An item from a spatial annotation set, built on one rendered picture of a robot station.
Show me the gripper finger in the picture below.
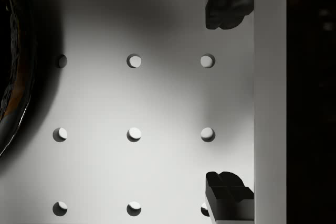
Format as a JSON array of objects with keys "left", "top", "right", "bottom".
[
  {"left": 205, "top": 171, "right": 255, "bottom": 221},
  {"left": 205, "top": 0, "right": 255, "bottom": 30}
]

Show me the black plate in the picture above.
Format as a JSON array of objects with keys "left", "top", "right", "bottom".
[{"left": 0, "top": 0, "right": 36, "bottom": 156}]

